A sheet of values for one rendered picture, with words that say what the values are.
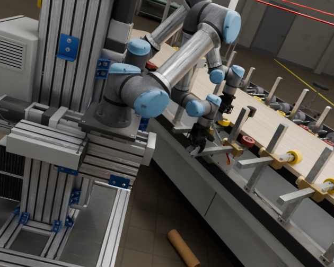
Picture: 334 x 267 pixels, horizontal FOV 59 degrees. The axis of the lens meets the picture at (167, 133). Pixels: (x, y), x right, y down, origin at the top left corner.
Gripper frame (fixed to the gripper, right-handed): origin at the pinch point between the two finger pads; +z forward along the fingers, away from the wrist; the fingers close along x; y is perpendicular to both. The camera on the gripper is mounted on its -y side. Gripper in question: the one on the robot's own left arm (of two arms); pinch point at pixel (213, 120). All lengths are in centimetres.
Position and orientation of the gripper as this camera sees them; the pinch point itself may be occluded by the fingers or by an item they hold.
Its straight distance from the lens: 181.6
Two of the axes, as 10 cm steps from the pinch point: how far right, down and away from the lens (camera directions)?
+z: -3.0, 8.5, 4.4
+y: 5.3, 5.3, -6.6
